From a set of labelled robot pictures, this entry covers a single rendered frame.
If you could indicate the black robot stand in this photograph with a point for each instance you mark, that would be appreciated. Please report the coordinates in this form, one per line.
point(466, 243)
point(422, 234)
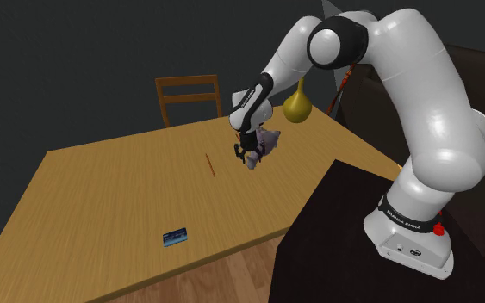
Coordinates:
point(334, 251)

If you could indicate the wooden chair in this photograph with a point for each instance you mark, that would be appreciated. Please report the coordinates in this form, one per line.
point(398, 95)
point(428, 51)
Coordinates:
point(187, 97)

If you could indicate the yellow gourd vase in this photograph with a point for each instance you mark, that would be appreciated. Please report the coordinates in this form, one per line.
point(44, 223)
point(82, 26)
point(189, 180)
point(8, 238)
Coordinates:
point(297, 105)

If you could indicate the blue card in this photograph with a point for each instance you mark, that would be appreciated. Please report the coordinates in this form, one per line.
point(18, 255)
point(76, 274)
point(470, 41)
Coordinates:
point(175, 237)

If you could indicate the wooden table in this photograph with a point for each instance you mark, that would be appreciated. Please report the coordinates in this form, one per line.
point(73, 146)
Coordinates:
point(112, 193)

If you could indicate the brown pencil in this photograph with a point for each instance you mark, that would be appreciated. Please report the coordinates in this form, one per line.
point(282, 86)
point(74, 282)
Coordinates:
point(210, 165)

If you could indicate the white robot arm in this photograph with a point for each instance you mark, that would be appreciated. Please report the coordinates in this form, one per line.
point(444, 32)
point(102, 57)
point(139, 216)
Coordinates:
point(418, 100)

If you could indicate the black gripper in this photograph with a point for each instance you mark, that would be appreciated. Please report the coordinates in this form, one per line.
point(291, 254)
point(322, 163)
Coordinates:
point(248, 140)

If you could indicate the red-brown stick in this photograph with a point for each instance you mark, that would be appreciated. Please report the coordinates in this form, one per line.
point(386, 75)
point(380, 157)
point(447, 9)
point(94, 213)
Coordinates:
point(339, 90)

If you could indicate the grey plush toy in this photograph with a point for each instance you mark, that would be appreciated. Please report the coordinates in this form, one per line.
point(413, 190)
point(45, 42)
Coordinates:
point(267, 142)

